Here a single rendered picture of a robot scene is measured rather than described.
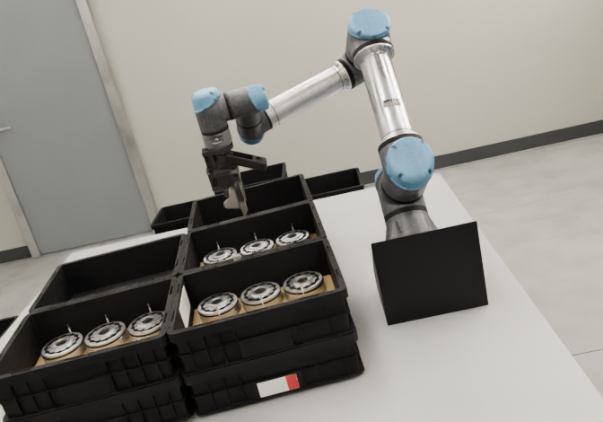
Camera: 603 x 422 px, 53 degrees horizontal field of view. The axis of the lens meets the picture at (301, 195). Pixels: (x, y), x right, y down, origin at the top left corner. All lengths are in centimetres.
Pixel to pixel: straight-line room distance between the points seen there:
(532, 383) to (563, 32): 371
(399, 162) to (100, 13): 346
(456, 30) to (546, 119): 98
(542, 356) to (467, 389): 19
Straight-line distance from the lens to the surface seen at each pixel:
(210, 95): 157
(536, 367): 141
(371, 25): 168
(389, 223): 159
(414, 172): 146
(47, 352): 165
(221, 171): 164
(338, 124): 455
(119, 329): 161
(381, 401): 136
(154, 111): 465
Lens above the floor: 156
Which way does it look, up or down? 19 degrees down
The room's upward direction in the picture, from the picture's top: 14 degrees counter-clockwise
